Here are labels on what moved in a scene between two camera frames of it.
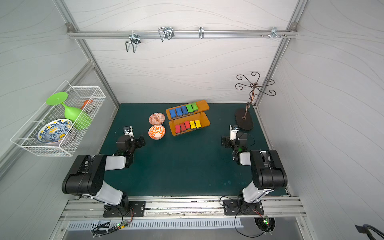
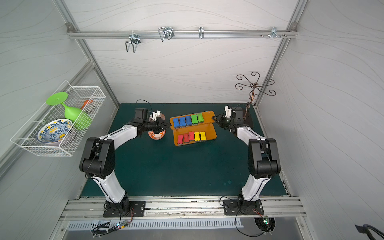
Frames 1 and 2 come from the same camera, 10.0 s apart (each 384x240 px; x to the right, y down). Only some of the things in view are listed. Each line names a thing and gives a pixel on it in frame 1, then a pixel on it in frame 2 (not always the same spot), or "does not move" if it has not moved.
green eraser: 194,106 -> 200,117
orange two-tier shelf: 188,117 -> 193,128
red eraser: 183,126 -> 186,137
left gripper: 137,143 -> 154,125
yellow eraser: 198,124 -> 203,136
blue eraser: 173,113 -> 176,123
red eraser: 177,128 -> 180,139
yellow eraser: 192,124 -> 197,136
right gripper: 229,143 -> 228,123
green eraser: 189,108 -> 194,119
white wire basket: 59,126 does not move
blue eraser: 184,110 -> 188,120
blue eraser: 179,111 -> 182,122
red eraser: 187,124 -> 191,136
